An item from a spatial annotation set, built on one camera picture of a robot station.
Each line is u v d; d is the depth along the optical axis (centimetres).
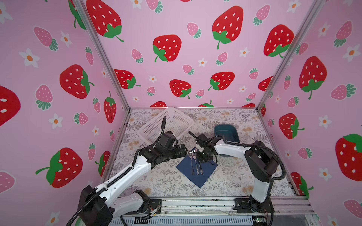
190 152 93
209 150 68
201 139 75
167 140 58
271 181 53
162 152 58
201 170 88
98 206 38
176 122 111
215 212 73
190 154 93
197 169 88
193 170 88
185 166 89
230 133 104
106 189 41
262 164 49
